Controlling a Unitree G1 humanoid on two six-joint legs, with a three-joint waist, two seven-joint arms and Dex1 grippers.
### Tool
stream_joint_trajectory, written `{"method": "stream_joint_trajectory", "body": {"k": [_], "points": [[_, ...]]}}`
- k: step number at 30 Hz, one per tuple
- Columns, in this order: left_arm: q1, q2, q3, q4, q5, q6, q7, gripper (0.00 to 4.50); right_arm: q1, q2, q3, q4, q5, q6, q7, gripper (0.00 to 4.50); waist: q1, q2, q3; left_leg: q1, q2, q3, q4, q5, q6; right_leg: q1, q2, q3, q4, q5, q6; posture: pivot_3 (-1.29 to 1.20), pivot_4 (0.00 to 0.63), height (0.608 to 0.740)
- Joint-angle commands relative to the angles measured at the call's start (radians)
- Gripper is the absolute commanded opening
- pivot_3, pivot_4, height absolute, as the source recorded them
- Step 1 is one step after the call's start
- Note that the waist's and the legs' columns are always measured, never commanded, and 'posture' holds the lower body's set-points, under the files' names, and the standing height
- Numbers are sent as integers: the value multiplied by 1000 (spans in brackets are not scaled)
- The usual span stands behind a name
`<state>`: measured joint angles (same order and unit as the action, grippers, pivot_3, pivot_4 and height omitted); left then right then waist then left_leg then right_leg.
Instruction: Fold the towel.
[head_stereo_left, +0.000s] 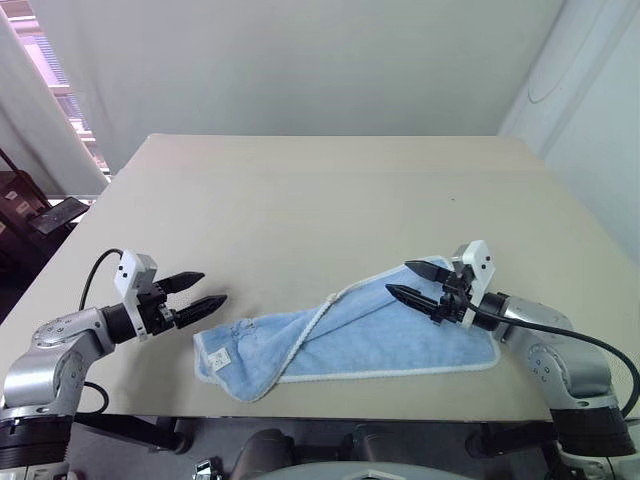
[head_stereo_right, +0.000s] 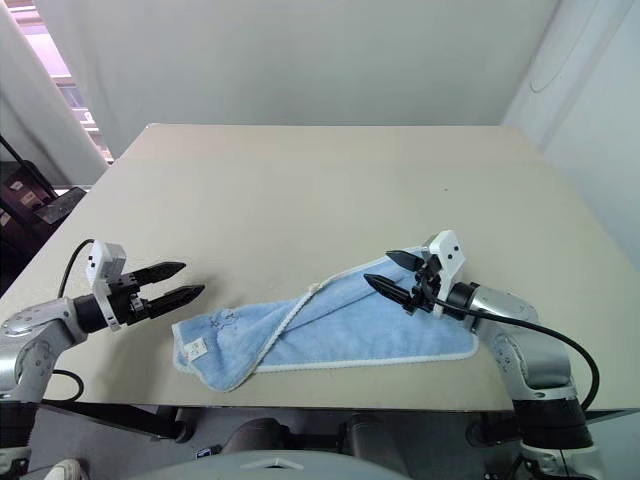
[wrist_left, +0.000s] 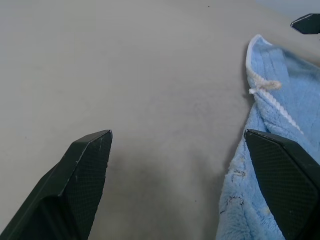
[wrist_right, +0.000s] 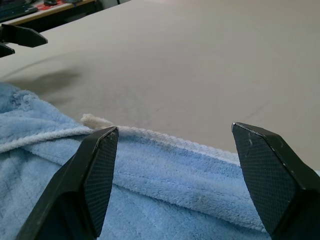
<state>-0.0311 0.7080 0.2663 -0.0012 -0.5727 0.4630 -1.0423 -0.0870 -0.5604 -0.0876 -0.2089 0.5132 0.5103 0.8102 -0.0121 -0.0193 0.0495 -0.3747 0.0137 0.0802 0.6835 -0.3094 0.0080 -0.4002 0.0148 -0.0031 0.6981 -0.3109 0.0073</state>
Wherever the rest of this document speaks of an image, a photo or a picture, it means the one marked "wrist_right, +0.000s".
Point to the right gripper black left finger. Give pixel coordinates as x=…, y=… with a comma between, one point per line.
x=75, y=190

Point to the light blue fluffy towel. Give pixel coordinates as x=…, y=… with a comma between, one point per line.
x=162, y=180

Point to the dark computer mouse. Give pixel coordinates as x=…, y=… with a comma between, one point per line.
x=50, y=2

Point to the wooden desk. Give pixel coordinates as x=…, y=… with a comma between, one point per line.
x=57, y=12

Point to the black computer keyboard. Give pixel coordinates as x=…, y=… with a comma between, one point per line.
x=15, y=8

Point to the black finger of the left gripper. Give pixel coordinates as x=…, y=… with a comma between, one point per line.
x=5, y=50
x=25, y=36

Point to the red mouse pad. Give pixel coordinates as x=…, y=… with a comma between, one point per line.
x=48, y=7

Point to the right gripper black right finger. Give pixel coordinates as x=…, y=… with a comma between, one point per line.
x=272, y=180

